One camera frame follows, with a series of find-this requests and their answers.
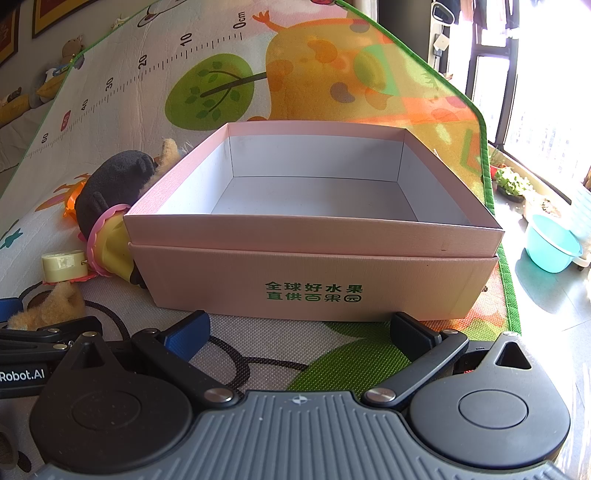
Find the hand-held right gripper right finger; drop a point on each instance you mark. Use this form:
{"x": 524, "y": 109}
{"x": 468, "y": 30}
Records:
{"x": 407, "y": 333}

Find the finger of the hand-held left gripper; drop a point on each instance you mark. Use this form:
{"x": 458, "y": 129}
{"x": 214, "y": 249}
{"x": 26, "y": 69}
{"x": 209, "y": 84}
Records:
{"x": 10, "y": 311}
{"x": 55, "y": 336}

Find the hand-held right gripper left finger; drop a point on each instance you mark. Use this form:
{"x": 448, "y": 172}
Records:
{"x": 189, "y": 336}

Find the pink cardboard box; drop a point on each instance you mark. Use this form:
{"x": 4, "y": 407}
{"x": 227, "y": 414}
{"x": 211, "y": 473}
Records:
{"x": 295, "y": 277}

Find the black plush toy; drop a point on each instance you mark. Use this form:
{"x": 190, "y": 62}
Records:
{"x": 115, "y": 184}

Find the pale yellow round case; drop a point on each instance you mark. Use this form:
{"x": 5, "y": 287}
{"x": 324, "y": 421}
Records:
{"x": 62, "y": 267}

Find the small orange plastic toy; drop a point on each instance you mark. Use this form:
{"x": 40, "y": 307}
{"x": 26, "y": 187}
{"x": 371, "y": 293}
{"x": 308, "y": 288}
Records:
{"x": 70, "y": 202}

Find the teal plastic basin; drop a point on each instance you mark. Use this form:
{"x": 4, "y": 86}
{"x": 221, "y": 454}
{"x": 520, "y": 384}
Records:
{"x": 551, "y": 247}

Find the green potted plant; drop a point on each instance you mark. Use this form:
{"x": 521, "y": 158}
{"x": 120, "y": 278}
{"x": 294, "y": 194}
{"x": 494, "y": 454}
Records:
{"x": 513, "y": 182}

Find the small red potted plant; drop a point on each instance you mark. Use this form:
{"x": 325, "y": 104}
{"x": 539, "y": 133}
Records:
{"x": 496, "y": 159}

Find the yellow cushion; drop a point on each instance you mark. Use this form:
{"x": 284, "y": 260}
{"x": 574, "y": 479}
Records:
{"x": 51, "y": 90}
{"x": 14, "y": 110}

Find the printed play mat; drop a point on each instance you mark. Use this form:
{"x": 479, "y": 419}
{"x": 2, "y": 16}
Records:
{"x": 138, "y": 115}

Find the brown bear plush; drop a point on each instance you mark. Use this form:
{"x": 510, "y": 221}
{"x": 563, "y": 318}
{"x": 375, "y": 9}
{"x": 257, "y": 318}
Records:
{"x": 72, "y": 48}

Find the red framed picture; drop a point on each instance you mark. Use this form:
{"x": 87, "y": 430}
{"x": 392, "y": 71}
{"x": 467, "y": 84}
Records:
{"x": 7, "y": 37}

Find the dark framed picture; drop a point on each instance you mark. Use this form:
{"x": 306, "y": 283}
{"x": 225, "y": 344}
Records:
{"x": 55, "y": 16}

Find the small duck toy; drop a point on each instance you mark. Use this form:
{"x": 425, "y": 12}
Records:
{"x": 120, "y": 22}

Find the white hanging object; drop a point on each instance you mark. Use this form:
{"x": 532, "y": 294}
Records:
{"x": 444, "y": 11}

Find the dark hanging clothes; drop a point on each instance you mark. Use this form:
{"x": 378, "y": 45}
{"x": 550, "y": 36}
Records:
{"x": 489, "y": 16}

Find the black window frame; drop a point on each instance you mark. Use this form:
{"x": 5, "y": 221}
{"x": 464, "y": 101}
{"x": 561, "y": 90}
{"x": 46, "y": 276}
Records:
{"x": 478, "y": 48}

